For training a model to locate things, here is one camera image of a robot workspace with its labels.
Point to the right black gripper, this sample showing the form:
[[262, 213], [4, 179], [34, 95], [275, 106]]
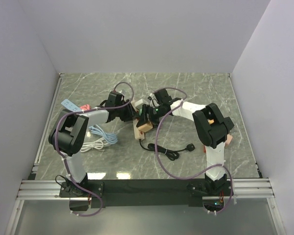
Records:
[[147, 108]]

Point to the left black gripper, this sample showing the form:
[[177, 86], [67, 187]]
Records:
[[130, 113]]

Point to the pink triangular socket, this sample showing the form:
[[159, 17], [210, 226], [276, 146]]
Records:
[[85, 107]]

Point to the light blue power strip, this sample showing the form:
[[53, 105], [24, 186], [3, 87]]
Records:
[[70, 106]]

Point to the yellow plug adapter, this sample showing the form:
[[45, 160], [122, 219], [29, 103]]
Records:
[[210, 121]]

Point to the pink plug adapter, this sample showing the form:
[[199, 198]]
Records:
[[228, 140]]

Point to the beige cube socket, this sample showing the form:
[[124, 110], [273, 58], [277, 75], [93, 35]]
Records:
[[145, 127]]

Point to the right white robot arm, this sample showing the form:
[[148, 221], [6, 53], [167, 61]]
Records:
[[211, 126]]

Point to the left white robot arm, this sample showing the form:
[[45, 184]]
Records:
[[68, 133]]

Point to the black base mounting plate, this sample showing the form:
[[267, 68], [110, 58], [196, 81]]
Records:
[[152, 192]]

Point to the left aluminium side rail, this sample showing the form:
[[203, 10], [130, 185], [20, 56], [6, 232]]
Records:
[[44, 135]]

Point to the aluminium front rail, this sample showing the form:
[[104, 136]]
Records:
[[50, 190]]

